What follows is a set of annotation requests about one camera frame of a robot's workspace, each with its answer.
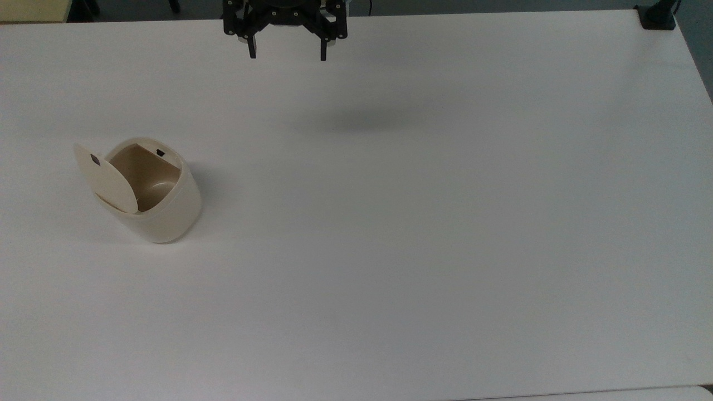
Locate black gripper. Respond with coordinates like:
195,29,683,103
222,0,349,62

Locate cream plastic trash bin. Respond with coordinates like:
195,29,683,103
74,137,203,244

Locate yellow wooden furniture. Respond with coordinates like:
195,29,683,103
0,0,72,25

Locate black table clamp mount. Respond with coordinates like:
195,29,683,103
634,0,678,31

